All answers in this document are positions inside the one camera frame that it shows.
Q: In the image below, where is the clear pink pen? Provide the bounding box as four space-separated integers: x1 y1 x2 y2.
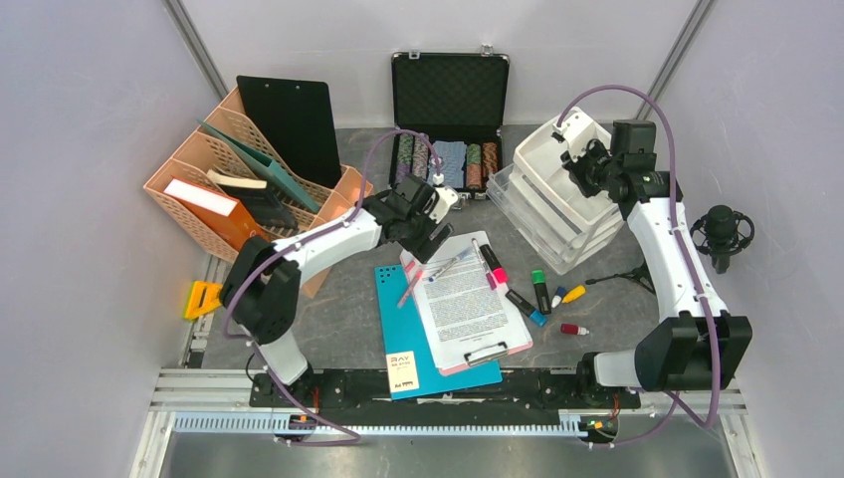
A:
397 269 424 309

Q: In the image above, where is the clear blue pen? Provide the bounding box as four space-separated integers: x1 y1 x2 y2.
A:
428 247 475 283

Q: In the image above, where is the white drawer organizer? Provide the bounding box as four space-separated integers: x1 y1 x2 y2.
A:
487 118 624 275

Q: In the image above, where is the small red-capped bottle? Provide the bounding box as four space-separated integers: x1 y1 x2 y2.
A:
560 323 590 336

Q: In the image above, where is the orange Good Morning book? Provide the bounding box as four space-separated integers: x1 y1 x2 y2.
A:
163 178 269 251

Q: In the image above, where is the peach plastic file organizer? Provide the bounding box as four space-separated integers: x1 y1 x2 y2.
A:
143 88 373 264

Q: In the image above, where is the Nineteen Eighty-Four dark book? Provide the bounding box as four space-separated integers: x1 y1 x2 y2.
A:
206 169 299 229

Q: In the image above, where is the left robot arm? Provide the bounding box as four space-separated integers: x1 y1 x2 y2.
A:
220 176 460 406

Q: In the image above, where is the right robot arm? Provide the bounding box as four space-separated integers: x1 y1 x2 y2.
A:
552 112 752 406

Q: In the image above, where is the pink clipboard with paper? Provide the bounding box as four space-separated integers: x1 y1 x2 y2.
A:
399 231 532 375

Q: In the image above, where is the black pink-capped highlighter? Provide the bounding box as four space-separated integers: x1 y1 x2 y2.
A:
480 244 509 286

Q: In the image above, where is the black green-capped highlighter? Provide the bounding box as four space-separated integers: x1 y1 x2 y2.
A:
530 269 552 316

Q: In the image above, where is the yellow cap piece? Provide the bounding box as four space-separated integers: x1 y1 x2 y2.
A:
561 285 586 304

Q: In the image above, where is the blue white cap piece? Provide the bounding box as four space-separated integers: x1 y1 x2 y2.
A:
551 286 568 309

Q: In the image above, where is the black microphone on tripod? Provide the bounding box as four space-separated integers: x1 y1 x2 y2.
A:
585 205 755 295

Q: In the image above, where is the black poker chip case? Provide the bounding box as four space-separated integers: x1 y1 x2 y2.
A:
389 51 510 201

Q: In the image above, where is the blue plastic folder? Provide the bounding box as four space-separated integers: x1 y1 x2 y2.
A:
374 265 503 401

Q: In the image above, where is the black blue-capped highlighter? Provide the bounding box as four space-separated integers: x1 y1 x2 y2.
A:
505 290 547 327

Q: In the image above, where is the teal folder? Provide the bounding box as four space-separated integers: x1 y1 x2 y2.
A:
199 120 319 213

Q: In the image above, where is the black clipboard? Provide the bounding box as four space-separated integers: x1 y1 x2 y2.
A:
236 75 342 189

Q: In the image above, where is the yellow triangular stand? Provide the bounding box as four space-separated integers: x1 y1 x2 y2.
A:
182 281 223 321

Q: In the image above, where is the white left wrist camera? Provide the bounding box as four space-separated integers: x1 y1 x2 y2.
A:
425 173 461 224

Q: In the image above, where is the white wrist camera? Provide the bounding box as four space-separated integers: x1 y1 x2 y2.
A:
552 107 611 160
425 173 461 224

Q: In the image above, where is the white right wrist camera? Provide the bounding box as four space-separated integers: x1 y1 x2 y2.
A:
552 107 611 160

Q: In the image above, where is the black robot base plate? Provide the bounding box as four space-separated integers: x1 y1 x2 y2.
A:
289 368 641 409

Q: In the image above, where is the aluminium slotted rail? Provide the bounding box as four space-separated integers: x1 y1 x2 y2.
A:
172 411 587 438

